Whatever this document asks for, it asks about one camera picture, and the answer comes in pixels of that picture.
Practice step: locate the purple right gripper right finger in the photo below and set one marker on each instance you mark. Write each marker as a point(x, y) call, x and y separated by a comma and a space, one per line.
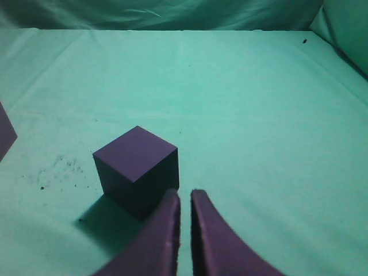
point(216, 249)

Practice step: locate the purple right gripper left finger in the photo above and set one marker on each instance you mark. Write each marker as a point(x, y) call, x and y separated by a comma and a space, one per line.
point(155, 250)

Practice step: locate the purple cube block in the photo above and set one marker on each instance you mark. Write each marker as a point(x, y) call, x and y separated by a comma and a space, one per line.
point(136, 169)

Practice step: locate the dark purple groove box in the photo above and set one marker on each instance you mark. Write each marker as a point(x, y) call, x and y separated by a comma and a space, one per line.
point(7, 135)

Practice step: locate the green cloth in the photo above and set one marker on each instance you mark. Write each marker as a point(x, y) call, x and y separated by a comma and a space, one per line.
point(271, 122)

